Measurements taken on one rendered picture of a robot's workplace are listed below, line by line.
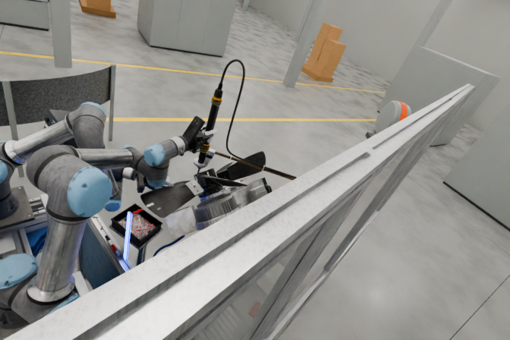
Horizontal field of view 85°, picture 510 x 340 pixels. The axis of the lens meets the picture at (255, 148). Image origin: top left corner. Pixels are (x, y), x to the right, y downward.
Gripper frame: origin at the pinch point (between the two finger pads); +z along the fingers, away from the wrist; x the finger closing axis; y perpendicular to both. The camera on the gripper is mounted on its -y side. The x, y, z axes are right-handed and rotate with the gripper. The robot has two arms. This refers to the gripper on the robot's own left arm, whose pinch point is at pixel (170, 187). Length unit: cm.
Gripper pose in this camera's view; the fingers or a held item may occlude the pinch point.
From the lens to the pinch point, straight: 150.9
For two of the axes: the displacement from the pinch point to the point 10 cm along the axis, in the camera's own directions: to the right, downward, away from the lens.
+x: -3.1, 8.5, 4.2
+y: 0.7, -4.2, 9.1
